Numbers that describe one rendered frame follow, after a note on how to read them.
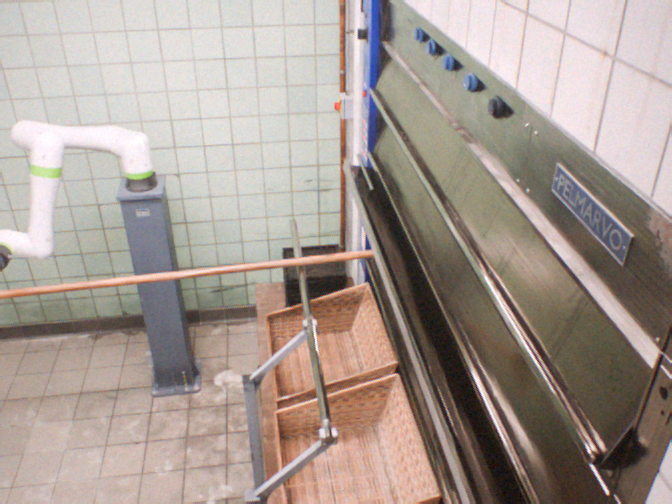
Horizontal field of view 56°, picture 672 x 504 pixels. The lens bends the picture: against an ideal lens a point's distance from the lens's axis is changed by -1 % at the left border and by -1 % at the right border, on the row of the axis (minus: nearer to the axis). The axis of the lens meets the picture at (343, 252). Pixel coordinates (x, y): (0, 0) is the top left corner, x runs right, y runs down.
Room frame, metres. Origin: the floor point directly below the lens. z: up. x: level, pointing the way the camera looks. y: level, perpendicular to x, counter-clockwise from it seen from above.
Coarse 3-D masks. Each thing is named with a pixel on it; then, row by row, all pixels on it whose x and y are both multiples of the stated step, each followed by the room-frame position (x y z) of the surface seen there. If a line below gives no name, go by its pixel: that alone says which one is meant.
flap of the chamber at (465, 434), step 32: (352, 192) 2.14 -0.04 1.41; (384, 192) 2.16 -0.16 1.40; (384, 224) 1.89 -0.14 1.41; (416, 288) 1.52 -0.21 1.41; (416, 320) 1.35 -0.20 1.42; (448, 352) 1.24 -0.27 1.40; (448, 384) 1.11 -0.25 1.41; (480, 416) 1.02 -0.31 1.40; (448, 448) 0.91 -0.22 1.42; (480, 448) 0.92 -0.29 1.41; (480, 480) 0.83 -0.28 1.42; (512, 480) 0.84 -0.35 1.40
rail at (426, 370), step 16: (352, 176) 2.21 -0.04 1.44; (368, 224) 1.85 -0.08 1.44; (384, 256) 1.64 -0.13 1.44; (400, 304) 1.39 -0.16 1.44; (416, 336) 1.25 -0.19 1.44; (416, 352) 1.20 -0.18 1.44; (432, 384) 1.08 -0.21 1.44; (432, 400) 1.04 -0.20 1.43; (448, 416) 0.98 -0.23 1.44; (448, 432) 0.93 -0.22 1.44; (464, 464) 0.85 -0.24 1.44; (464, 480) 0.81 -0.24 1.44; (480, 496) 0.77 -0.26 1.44
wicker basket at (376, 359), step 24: (360, 288) 2.34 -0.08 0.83; (288, 312) 2.29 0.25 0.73; (336, 312) 2.33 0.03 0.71; (360, 312) 2.31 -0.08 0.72; (288, 336) 2.29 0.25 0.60; (336, 336) 2.30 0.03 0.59; (360, 336) 2.22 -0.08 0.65; (384, 336) 2.00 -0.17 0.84; (360, 360) 2.12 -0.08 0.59; (384, 360) 1.92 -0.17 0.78; (312, 384) 1.98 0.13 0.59; (336, 384) 1.78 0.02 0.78; (360, 384) 1.98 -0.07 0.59
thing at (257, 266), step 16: (320, 256) 2.01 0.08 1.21; (336, 256) 2.02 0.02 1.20; (352, 256) 2.02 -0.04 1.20; (368, 256) 2.04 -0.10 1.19; (176, 272) 1.91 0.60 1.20; (192, 272) 1.91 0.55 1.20; (208, 272) 1.92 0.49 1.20; (224, 272) 1.93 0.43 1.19; (240, 272) 1.94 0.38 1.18; (32, 288) 1.81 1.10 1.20; (48, 288) 1.82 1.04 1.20; (64, 288) 1.82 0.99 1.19; (80, 288) 1.83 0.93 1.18; (96, 288) 1.85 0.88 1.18
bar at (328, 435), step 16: (304, 272) 1.96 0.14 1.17; (304, 288) 1.85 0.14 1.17; (304, 304) 1.76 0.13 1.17; (304, 320) 1.68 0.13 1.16; (304, 336) 1.64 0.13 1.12; (288, 352) 1.64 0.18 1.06; (272, 368) 1.63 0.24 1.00; (320, 368) 1.43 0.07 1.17; (256, 384) 1.63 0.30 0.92; (320, 384) 1.36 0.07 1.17; (256, 400) 1.61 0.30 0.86; (320, 400) 1.30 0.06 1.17; (256, 416) 1.61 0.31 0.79; (320, 416) 1.24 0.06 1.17; (256, 432) 1.61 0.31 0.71; (320, 432) 1.18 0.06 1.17; (336, 432) 1.18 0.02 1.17; (256, 448) 1.61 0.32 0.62; (320, 448) 1.17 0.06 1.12; (256, 464) 1.60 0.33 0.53; (304, 464) 1.16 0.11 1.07; (256, 480) 1.60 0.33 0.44; (272, 480) 1.16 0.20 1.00; (256, 496) 1.14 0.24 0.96
